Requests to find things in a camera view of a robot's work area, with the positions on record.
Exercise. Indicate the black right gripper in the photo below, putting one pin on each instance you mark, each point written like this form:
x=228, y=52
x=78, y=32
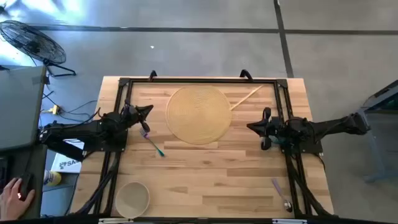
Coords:
x=272, y=129

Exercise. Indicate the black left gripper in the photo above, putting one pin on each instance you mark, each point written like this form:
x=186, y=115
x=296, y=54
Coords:
x=132, y=115

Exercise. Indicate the purple and teal fork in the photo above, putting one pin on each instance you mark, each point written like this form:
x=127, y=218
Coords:
x=151, y=142

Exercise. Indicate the white ribbed bowl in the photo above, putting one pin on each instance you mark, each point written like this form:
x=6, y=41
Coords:
x=132, y=199

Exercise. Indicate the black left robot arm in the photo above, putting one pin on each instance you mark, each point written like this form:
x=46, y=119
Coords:
x=77, y=132

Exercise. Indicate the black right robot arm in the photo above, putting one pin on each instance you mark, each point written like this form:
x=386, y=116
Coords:
x=326, y=126

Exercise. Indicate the pale wooden chopstick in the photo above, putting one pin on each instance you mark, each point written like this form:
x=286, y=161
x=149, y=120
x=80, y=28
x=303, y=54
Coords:
x=246, y=97

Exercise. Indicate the round woven beige placemat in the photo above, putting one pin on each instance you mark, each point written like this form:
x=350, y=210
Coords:
x=199, y=115

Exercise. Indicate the yellow power strip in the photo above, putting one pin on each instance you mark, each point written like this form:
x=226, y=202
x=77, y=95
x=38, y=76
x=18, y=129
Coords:
x=55, y=109

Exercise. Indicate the white printed cardboard box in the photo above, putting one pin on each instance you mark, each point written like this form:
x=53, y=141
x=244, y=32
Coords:
x=66, y=163

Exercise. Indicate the silver aluminium strip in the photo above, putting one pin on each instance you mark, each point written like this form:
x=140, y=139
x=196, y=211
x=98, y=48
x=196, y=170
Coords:
x=115, y=220
x=289, y=221

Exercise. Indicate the yellow bottle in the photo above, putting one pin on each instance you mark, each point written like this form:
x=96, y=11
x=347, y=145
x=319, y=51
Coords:
x=52, y=178

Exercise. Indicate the grey metal table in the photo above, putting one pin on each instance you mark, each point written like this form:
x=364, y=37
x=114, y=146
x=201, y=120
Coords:
x=371, y=140

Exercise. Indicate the dark grey desk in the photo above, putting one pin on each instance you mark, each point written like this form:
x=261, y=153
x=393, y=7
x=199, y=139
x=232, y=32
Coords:
x=38, y=174

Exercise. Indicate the black floor fan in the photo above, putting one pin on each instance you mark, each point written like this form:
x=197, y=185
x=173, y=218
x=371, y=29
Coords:
x=33, y=46

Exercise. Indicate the black computer mouse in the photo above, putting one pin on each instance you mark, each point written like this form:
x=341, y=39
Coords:
x=26, y=183

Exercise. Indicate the black keyboard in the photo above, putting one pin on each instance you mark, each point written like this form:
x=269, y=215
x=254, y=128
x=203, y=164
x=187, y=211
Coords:
x=3, y=171

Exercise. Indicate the person's hand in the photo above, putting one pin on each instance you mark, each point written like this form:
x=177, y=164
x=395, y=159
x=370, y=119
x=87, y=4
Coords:
x=11, y=202

